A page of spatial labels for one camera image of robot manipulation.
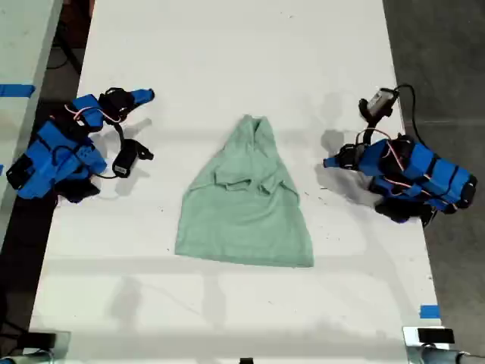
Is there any pale green T-shirt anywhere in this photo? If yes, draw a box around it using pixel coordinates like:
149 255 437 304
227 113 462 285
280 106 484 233
174 114 315 268

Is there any long blue tape strip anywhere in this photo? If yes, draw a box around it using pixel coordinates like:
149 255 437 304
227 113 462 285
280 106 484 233
0 83 37 99

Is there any pale side table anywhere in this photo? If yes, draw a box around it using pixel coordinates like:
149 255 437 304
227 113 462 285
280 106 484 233
0 0 64 246

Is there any square blue tape piece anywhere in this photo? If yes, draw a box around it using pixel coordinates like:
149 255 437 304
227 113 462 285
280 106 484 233
419 304 442 320

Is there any small black box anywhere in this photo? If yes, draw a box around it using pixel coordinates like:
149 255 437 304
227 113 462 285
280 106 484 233
27 331 58 348
417 328 455 344

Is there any metal pipe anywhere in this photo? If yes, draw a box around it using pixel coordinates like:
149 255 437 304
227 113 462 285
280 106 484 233
407 347 485 364

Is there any black floor cable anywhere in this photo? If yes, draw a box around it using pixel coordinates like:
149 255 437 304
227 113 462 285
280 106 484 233
47 30 83 75

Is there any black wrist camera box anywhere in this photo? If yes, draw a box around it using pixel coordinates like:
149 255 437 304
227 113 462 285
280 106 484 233
112 139 155 177

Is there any grey and black camera box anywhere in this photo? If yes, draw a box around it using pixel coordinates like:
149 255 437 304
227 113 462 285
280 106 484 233
358 87 399 123

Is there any thick black camera cable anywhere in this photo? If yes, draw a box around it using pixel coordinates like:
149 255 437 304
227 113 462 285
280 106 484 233
393 83 422 142

